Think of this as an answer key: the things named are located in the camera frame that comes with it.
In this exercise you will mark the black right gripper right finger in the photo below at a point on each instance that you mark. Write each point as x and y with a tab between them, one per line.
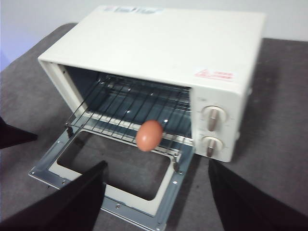
255	207

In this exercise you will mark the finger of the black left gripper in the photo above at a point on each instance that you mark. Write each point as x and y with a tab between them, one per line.
14	137

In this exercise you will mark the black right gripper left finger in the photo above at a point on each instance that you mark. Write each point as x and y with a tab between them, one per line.
60	207

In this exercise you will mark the brown egg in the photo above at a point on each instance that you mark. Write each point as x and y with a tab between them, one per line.
149	136

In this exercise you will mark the cream oven knob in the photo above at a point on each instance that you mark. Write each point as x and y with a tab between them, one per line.
211	147
213	118

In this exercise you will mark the red warning sticker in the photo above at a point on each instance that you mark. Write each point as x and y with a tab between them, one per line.
214	75

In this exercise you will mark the cream Toshiba toaster oven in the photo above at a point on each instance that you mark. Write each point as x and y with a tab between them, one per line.
149	50

